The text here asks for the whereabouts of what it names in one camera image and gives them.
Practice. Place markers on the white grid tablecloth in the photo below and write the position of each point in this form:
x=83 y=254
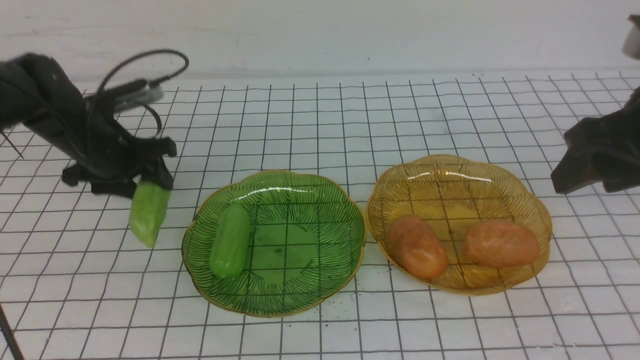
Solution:
x=77 y=285

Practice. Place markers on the green glass plate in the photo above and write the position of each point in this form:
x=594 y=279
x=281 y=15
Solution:
x=306 y=244

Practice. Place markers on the orange potato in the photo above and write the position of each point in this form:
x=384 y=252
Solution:
x=501 y=243
x=416 y=248

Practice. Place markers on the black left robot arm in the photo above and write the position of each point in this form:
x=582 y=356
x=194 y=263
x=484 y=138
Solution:
x=36 y=92

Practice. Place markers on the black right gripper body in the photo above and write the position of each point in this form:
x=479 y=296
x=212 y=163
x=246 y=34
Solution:
x=614 y=140

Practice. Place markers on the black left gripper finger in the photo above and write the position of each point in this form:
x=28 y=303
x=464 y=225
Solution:
x=149 y=154
x=120 y=187

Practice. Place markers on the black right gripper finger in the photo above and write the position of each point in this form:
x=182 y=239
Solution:
x=576 y=170

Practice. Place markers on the green vegetable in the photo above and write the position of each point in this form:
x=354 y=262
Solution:
x=231 y=243
x=148 y=211

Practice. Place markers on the amber glass plate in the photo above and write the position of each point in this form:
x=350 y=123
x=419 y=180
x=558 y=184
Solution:
x=451 y=194

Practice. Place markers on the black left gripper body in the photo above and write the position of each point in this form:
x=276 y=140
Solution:
x=92 y=137

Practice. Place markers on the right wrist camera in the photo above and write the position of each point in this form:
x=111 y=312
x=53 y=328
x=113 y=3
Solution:
x=631 y=45

